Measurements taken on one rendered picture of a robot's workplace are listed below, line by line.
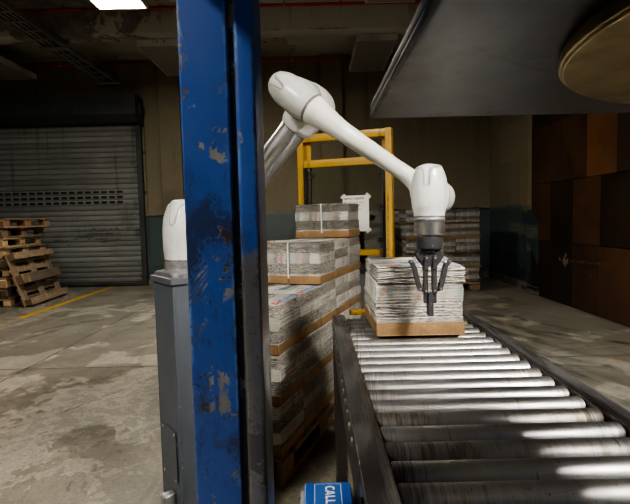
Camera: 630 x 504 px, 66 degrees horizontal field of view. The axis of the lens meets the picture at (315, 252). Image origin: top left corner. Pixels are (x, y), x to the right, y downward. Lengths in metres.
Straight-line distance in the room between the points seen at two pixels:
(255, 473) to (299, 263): 2.13
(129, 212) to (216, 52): 9.20
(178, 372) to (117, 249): 8.13
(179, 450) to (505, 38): 1.71
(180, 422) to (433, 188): 1.15
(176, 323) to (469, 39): 1.52
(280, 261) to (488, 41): 2.42
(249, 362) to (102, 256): 9.45
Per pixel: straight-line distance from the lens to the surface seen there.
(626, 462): 0.96
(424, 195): 1.42
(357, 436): 0.93
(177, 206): 1.76
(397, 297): 1.59
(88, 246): 10.05
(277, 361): 2.15
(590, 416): 1.14
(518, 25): 0.32
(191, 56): 0.55
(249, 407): 0.55
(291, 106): 1.60
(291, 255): 2.66
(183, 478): 1.92
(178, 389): 1.79
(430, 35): 0.31
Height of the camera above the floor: 1.19
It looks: 4 degrees down
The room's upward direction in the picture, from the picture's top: 1 degrees counter-clockwise
